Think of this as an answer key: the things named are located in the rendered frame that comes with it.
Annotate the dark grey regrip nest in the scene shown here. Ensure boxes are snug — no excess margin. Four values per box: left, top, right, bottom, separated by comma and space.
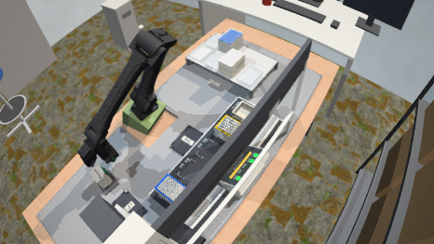
170, 125, 204, 156

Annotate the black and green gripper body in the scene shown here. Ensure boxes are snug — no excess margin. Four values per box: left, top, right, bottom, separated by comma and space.
99, 140, 119, 164

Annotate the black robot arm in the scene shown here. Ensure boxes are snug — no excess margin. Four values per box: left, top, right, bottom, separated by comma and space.
77, 28, 178, 167

